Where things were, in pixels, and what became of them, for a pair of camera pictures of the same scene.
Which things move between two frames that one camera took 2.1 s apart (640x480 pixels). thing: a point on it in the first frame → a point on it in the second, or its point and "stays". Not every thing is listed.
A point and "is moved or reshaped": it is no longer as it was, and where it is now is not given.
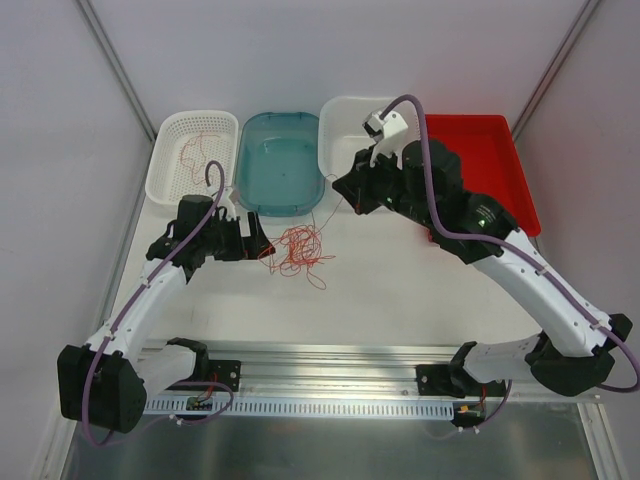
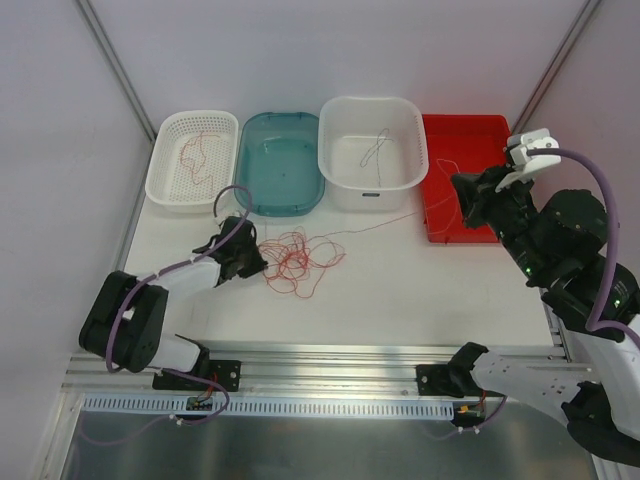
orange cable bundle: (298, 247) is moved or reshaped
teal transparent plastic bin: (279, 165) stays
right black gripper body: (364, 180) → (486, 198)
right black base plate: (438, 379) stays
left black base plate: (228, 372) stays
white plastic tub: (342, 133) stays
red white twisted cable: (194, 156) stays
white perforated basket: (185, 142) stays
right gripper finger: (348, 186) → (466, 187)
